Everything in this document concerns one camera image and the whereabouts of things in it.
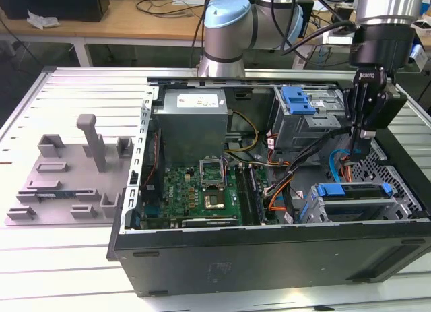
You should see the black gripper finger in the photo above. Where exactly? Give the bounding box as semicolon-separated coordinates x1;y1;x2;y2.
343;85;361;162
357;90;392;162

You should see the blue data wire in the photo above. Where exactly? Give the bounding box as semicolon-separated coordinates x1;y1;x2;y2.
329;149;366;184

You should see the orange red power wire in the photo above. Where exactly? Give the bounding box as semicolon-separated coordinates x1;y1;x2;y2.
339;158;355;184

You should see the hard disk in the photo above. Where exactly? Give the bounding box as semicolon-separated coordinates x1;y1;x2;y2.
298;182;393;224

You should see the silver disk bay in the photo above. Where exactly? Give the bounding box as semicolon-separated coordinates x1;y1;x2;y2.
298;182;410;224

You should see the small black speaker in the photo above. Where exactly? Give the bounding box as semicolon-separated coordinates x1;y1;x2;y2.
333;5;354;23

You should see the blue plastic drive latch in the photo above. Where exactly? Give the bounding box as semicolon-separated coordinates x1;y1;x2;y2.
281;85;317;116

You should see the metal optical drive cage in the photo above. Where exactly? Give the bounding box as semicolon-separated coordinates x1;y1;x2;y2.
271;84;354;151

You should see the upright black box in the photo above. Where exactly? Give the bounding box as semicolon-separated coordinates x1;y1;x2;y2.
298;0;314;36

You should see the installed RAM stick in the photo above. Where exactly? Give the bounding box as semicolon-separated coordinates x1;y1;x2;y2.
248;165;267;224

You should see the black RAM slot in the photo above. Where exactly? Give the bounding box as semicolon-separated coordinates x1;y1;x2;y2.
234;164;253;225

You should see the metal socket cover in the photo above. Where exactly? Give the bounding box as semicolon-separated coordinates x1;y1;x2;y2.
199;156;226;189

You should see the grey power supply unit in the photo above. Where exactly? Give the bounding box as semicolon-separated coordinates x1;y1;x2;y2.
153;88;232;168

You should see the CPU socket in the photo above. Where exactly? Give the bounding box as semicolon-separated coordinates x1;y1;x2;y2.
203;188;226;210

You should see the black PC case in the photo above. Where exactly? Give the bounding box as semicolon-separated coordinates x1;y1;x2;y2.
106;71;431;298

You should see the black graphics card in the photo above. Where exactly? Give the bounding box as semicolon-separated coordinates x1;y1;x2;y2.
181;217;242;229

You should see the green motherboard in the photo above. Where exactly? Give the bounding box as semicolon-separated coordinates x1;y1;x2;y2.
141;163;280;228

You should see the wooden desk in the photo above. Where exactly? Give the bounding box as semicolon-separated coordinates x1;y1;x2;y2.
0;0;358;69

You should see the grey parts rack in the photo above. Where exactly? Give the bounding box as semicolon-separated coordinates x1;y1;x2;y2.
3;113;135;227

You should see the RAM stick on rack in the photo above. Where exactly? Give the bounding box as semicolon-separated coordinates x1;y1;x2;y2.
35;189;77;199

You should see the large black box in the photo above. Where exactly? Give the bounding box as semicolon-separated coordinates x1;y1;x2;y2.
0;0;110;23

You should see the crumpled white plastic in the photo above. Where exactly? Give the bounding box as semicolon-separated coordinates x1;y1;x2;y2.
26;10;61;30

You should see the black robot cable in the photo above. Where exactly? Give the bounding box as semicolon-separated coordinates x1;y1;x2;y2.
281;19;358;57

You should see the black cable bundle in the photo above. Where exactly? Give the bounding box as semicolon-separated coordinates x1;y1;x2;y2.
284;125;354;178

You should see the yellow wire bundle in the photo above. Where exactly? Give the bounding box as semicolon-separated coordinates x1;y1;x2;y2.
224;110;259;154

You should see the orange black wire bundle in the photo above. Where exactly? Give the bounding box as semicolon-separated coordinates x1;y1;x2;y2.
264;160;300;212

